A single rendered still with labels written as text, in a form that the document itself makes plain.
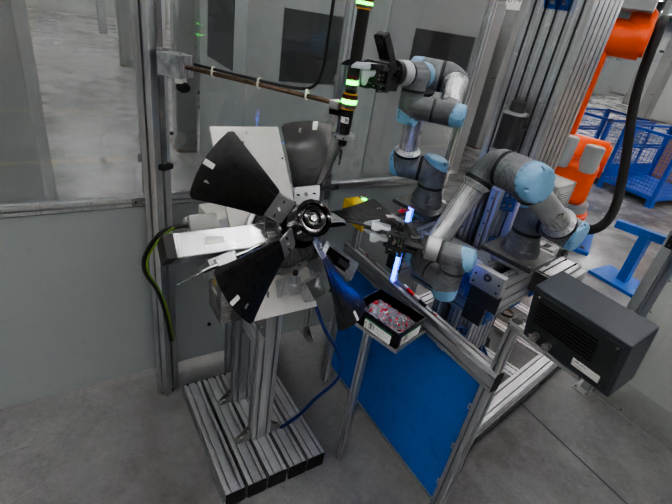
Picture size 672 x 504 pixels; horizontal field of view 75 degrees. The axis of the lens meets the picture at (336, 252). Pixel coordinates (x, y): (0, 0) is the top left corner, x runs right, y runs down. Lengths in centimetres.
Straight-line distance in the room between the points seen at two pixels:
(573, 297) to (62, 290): 186
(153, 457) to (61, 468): 35
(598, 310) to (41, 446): 215
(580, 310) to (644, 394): 180
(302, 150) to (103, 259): 101
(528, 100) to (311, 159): 96
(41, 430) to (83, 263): 78
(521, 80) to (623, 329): 116
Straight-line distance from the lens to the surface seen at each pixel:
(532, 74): 201
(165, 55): 162
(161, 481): 215
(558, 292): 127
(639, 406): 305
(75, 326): 225
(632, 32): 514
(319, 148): 147
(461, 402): 170
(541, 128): 198
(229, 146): 132
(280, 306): 155
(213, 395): 232
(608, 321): 123
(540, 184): 141
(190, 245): 137
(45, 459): 233
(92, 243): 203
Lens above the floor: 178
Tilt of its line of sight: 29 degrees down
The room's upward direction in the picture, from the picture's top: 10 degrees clockwise
